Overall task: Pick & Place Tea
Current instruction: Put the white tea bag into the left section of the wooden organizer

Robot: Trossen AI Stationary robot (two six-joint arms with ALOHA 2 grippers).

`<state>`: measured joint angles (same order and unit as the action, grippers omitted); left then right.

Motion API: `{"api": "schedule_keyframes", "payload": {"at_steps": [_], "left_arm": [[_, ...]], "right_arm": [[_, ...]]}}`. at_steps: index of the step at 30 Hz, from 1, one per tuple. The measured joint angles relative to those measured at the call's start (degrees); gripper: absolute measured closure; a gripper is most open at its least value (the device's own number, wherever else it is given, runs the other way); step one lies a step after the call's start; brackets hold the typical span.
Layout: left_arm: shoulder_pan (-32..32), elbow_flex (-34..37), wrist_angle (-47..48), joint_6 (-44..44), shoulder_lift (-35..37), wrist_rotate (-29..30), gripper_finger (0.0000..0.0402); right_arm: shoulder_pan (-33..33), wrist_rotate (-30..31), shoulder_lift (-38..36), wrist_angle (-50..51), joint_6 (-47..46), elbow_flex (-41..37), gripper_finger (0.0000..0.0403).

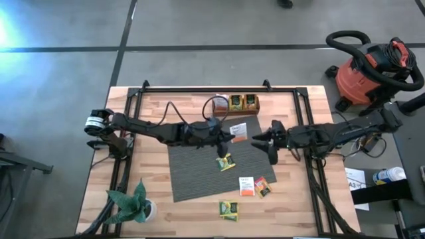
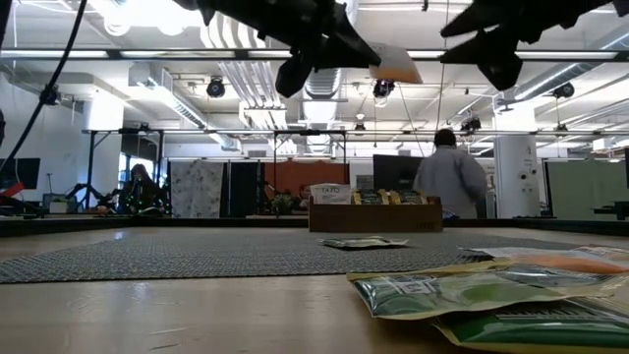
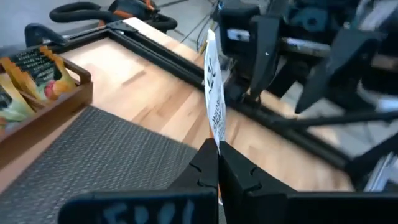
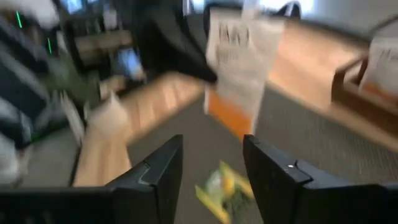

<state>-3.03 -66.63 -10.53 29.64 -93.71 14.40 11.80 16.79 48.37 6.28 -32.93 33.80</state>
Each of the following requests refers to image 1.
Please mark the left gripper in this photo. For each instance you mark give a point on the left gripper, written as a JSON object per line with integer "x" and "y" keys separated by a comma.
{"x": 210, "y": 132}

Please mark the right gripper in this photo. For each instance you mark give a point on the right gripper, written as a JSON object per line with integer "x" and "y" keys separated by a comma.
{"x": 280, "y": 139}

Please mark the white orange tea packet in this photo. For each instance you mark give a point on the white orange tea packet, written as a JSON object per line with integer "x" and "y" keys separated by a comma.
{"x": 220, "y": 103}
{"x": 246, "y": 186}
{"x": 239, "y": 132}

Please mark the yellow black tea packet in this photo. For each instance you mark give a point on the yellow black tea packet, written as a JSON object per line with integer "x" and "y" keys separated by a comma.
{"x": 226, "y": 163}

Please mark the brown wooden tea organizer box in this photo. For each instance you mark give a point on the brown wooden tea organizer box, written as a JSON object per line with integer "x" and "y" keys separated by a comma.
{"x": 239, "y": 113}

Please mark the green yellow tea packet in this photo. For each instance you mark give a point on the green yellow tea packet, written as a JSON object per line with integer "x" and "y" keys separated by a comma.
{"x": 228, "y": 208}
{"x": 232, "y": 218}
{"x": 236, "y": 102}

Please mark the orange black tea packet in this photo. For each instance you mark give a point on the orange black tea packet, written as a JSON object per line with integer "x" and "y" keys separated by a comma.
{"x": 251, "y": 101}
{"x": 262, "y": 187}

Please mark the dark grey ribbed placemat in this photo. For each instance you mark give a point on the dark grey ribbed placemat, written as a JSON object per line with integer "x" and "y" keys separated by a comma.
{"x": 199, "y": 179}

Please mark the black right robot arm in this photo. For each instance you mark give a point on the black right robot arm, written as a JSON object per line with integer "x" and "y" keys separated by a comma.
{"x": 332, "y": 132}

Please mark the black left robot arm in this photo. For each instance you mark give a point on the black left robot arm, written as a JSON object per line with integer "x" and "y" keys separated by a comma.
{"x": 149, "y": 127}

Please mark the white paper sheet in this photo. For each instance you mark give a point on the white paper sheet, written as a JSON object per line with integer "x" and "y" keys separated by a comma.
{"x": 355, "y": 176}

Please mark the black power adapter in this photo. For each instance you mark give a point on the black power adapter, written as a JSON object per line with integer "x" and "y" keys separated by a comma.
{"x": 370, "y": 143}

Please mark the orange black shop vacuum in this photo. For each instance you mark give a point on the orange black shop vacuum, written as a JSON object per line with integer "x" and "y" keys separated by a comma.
{"x": 355, "y": 83}

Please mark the green plant in white pot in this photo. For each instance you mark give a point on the green plant in white pot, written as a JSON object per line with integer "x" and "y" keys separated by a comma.
{"x": 131, "y": 206}

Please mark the white blue spray can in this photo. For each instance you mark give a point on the white blue spray can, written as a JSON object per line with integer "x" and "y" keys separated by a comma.
{"x": 388, "y": 176}

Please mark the person's shoe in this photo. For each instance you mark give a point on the person's shoe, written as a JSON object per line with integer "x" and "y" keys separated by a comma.
{"x": 285, "y": 3}

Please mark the black side table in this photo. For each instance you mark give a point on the black side table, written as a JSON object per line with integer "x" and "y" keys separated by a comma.
{"x": 410, "y": 149}

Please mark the black tube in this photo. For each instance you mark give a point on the black tube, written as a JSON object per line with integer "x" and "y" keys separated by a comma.
{"x": 413, "y": 104}

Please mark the black aluminium table frame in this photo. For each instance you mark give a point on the black aluminium table frame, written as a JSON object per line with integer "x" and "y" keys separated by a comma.
{"x": 282, "y": 90}

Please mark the black cart frame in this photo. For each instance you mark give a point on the black cart frame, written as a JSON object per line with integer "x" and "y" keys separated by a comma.
{"x": 20, "y": 162}

